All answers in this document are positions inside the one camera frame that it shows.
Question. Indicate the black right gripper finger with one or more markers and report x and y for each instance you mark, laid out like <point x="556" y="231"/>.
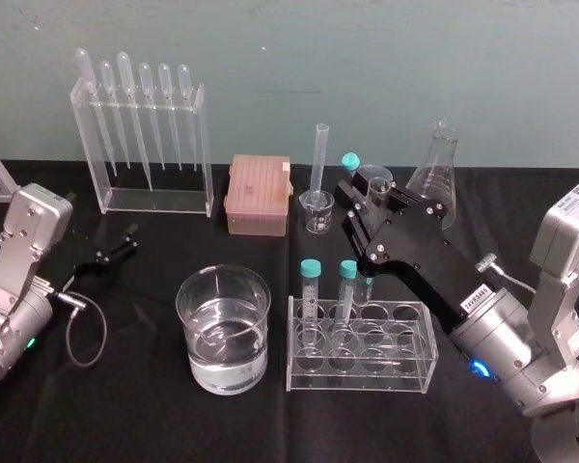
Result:
<point x="359" y="231"/>
<point x="422" y="205"/>

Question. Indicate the black table cloth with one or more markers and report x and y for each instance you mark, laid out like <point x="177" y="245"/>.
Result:
<point x="140" y="415"/>

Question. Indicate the large glass beaker with water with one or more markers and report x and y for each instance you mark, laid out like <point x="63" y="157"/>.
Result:
<point x="224" y="337"/>

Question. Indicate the small glass beaker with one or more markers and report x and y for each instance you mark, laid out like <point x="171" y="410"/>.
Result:
<point x="317" y="219"/>

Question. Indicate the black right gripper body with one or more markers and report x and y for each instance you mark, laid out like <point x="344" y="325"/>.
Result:
<point x="415" y="251"/>

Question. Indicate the glass conical flask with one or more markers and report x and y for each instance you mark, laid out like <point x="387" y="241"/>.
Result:
<point x="436" y="169"/>

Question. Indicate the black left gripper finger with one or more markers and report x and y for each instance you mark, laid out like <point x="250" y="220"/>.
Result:
<point x="129" y="233"/>
<point x="110" y="256"/>

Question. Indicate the small clear glass vessel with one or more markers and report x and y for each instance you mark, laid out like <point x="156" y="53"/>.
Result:
<point x="372" y="171"/>

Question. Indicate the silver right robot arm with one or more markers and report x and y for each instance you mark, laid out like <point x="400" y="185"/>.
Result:
<point x="550" y="313"/>

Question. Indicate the clear plastic pipette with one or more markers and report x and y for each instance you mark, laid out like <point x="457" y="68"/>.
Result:
<point x="146" y="79"/>
<point x="107" y="77"/>
<point x="94" y="87"/>
<point x="165" y="79"/>
<point x="125" y="67"/>
<point x="184" y="82"/>

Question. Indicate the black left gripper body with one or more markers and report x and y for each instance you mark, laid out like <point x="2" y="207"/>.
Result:
<point x="83" y="275"/>

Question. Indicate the clear open plastic tube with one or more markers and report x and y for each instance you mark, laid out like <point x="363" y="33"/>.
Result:
<point x="379" y="198"/>

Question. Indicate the clear graduated cylinder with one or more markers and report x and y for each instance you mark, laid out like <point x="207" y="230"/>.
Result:
<point x="320" y="154"/>

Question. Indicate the clear acrylic test tube rack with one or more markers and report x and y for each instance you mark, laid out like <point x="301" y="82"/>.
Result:
<point x="362" y="357"/>

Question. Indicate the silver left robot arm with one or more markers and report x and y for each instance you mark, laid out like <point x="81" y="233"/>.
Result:
<point x="14" y="270"/>

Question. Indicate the pink pipette tip box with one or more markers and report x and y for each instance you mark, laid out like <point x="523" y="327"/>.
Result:
<point x="258" y="193"/>

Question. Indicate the clear acrylic pipette rack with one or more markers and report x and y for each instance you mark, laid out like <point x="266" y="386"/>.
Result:
<point x="125" y="198"/>

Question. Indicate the teal capped test tube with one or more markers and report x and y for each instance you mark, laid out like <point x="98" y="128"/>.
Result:
<point x="347" y="294"/>
<point x="350" y="161"/>
<point x="311" y="299"/>

